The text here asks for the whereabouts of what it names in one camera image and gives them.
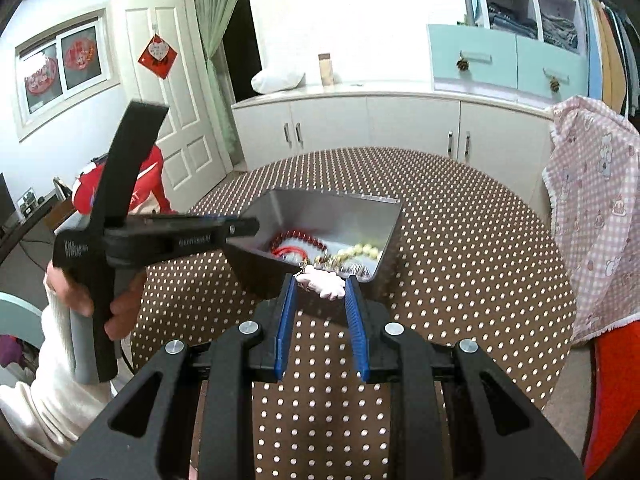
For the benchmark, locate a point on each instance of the white panel door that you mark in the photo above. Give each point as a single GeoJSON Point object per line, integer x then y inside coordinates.
{"type": "Point", "coordinates": [194, 156]}

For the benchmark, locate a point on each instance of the white low sideboard cabinet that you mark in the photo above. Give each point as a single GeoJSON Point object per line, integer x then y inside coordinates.
{"type": "Point", "coordinates": [508, 141]}

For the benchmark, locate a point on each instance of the silver chain jewelry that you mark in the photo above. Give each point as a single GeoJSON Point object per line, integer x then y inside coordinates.
{"type": "Point", "coordinates": [341, 265]}

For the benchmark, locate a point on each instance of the white pillow bundle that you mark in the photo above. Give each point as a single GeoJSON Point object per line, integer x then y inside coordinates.
{"type": "Point", "coordinates": [272, 80]}

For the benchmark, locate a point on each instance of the white purple shelf unit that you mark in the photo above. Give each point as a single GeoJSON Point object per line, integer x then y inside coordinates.
{"type": "Point", "coordinates": [553, 30]}

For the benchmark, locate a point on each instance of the red cord jade pendant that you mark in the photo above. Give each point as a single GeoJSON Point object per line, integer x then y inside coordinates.
{"type": "Point", "coordinates": [291, 253]}

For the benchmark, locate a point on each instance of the person's left hand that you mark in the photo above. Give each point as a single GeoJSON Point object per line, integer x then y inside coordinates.
{"type": "Point", "coordinates": [125, 307]}

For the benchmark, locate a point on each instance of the beige bottle with lid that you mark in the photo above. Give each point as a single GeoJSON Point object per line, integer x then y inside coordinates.
{"type": "Point", "coordinates": [326, 69]}

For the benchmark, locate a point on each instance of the brown polka dot tablecloth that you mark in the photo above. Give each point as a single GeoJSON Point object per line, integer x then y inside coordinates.
{"type": "Point", "coordinates": [465, 346]}

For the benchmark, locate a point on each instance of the white sleeve left forearm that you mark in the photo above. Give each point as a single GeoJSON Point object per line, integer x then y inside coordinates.
{"type": "Point", "coordinates": [52, 412]}

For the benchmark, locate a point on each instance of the red cat chair cover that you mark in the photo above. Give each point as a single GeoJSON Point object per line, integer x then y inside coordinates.
{"type": "Point", "coordinates": [149, 194]}

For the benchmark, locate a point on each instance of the window with red decorations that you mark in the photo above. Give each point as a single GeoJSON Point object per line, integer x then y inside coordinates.
{"type": "Point", "coordinates": [61, 67]}

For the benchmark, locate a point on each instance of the red diamond door decoration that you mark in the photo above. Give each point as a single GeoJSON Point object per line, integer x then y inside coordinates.
{"type": "Point", "coordinates": [158, 57]}

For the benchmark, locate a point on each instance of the hanging clothes row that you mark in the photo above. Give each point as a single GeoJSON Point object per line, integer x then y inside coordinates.
{"type": "Point", "coordinates": [612, 42]}

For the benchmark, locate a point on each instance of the pink checked cloth cover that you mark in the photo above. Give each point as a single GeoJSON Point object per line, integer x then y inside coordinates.
{"type": "Point", "coordinates": [592, 179]}

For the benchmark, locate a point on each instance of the pink bunny charm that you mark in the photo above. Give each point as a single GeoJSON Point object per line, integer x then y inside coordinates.
{"type": "Point", "coordinates": [327, 285]}

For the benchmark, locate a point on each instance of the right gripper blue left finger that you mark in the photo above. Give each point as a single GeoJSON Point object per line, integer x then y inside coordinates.
{"type": "Point", "coordinates": [287, 306]}

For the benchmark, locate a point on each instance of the green door curtain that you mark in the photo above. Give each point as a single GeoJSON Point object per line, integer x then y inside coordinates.
{"type": "Point", "coordinates": [214, 17]}

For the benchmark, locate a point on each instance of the turquoise drawer unit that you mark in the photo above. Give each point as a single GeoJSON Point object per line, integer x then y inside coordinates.
{"type": "Point", "coordinates": [504, 66]}

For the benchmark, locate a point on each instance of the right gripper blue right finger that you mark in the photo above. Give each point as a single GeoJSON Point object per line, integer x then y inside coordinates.
{"type": "Point", "coordinates": [358, 321]}

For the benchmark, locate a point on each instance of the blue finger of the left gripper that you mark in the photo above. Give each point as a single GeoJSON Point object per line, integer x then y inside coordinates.
{"type": "Point", "coordinates": [233, 226]}

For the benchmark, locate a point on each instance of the grey metal tin box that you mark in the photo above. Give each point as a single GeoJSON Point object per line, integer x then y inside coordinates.
{"type": "Point", "coordinates": [367, 228]}

